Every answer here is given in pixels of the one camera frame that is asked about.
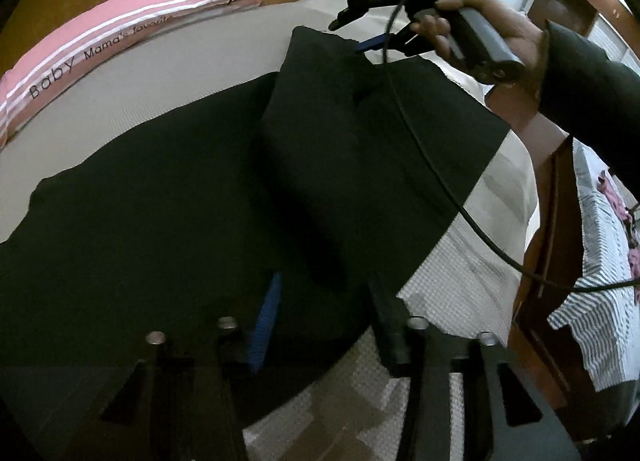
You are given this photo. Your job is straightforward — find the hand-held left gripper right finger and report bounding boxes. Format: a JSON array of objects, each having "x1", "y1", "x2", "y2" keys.
[{"x1": 367, "y1": 280, "x2": 583, "y2": 461}]

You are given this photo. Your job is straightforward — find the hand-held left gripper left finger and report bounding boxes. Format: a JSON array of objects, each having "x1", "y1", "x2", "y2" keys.
[{"x1": 65, "y1": 272, "x2": 284, "y2": 461}]

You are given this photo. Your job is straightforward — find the black pants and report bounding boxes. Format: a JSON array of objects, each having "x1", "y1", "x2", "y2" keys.
[{"x1": 0, "y1": 25, "x2": 512, "y2": 461}]

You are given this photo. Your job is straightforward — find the person's right forearm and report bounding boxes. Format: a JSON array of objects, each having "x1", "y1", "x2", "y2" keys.
[{"x1": 536, "y1": 20, "x2": 640, "y2": 204}]

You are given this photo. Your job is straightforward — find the person's right hand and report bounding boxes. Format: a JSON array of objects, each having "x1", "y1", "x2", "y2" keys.
[{"x1": 409, "y1": 0, "x2": 547, "y2": 88}]

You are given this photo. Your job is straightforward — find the grey striped floral cloth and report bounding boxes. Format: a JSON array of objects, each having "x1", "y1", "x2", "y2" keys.
[{"x1": 546, "y1": 137, "x2": 640, "y2": 393}]

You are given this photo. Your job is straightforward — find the beige waffle bed blanket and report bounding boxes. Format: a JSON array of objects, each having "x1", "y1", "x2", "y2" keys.
[{"x1": 0, "y1": 0, "x2": 540, "y2": 461}]

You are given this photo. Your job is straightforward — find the pink striped printed pillow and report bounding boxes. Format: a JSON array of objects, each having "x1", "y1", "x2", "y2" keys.
[{"x1": 0, "y1": 0, "x2": 269, "y2": 148}]

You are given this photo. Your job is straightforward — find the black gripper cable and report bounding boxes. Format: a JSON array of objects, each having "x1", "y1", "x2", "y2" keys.
[{"x1": 382, "y1": 0, "x2": 640, "y2": 293}]

